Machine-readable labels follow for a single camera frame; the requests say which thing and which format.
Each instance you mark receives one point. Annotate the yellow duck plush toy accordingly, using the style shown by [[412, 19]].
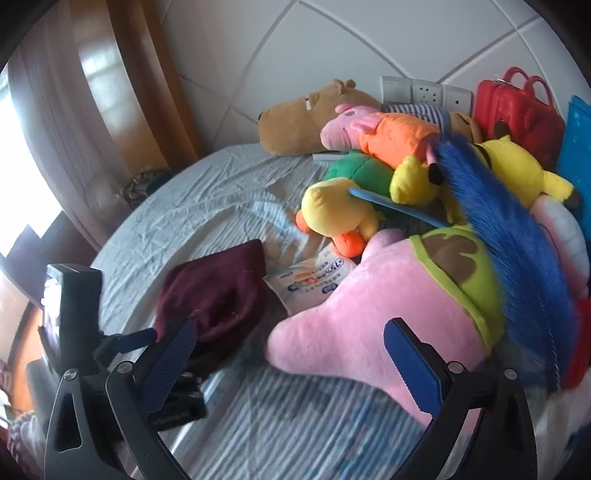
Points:
[[332, 207]]

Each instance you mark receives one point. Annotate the sheer window curtain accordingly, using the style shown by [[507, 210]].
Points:
[[55, 129]]

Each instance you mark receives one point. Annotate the blue feather duster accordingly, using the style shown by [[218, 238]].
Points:
[[508, 244]]

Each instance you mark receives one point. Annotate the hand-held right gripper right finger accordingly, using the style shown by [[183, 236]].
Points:
[[411, 364]]

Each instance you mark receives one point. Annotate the brown capybara plush toy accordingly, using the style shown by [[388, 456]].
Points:
[[295, 124]]

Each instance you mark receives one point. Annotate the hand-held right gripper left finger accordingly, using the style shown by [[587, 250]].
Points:
[[168, 364]]

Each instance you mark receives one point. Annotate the white wipes packet blue print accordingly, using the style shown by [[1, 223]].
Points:
[[309, 284]]

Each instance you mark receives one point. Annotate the pink starfish plush toy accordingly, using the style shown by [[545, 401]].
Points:
[[369, 323]]

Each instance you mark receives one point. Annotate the yellow mouse plush toy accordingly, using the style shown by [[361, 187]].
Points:
[[512, 166]]

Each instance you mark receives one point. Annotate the blue plastic storage crate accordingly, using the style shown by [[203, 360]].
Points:
[[577, 138]]

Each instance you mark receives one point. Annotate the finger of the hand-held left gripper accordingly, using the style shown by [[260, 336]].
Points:
[[191, 381], [134, 339]]

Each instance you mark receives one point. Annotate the brown plush with striped shirt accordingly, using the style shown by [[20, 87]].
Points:
[[415, 113]]

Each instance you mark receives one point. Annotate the green plush toy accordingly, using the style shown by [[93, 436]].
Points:
[[360, 170]]

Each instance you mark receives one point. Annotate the red toy suitcase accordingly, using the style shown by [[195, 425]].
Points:
[[512, 115]]

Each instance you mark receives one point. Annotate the pink pig plush orange dress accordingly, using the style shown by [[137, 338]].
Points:
[[392, 136]]

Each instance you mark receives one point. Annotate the maroon knitted cloth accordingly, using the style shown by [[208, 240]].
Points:
[[217, 295]]

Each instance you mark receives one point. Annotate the red plush toy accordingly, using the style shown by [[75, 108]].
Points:
[[579, 346]]

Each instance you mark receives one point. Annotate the white wall socket panel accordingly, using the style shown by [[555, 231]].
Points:
[[425, 94]]

